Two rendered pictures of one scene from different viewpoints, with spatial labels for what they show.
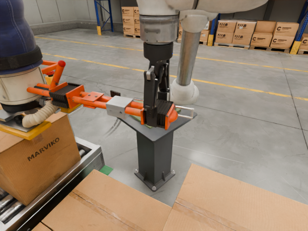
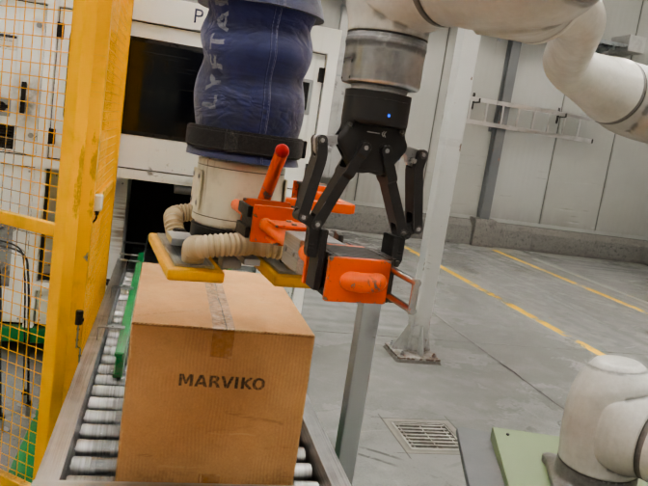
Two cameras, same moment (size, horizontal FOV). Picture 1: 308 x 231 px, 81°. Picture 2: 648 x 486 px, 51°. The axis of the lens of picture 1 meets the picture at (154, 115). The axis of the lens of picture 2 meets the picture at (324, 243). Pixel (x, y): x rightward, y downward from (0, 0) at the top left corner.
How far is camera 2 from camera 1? 0.59 m
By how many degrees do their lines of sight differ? 51
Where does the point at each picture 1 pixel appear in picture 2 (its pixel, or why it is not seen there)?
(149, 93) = (307, 182)
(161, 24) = (360, 43)
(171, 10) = (382, 20)
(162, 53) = (359, 106)
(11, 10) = (273, 62)
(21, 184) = (135, 426)
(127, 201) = not seen: outside the picture
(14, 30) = (261, 92)
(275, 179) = not seen: outside the picture
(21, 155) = (173, 360)
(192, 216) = not seen: outside the picture
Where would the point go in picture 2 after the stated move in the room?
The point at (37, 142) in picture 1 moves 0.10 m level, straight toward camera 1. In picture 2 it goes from (215, 355) to (201, 369)
